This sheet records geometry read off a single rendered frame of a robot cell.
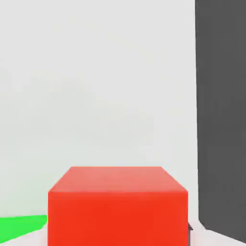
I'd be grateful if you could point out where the small red cube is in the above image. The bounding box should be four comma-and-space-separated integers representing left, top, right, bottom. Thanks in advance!
47, 166, 189, 246

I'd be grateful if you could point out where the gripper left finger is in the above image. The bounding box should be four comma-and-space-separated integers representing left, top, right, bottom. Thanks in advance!
0, 222, 49, 246

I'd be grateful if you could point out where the small green cube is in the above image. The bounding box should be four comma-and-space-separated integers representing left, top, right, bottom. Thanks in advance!
0, 214, 49, 245

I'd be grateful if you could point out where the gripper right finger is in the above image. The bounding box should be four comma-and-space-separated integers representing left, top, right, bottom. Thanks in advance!
187, 221, 246, 246

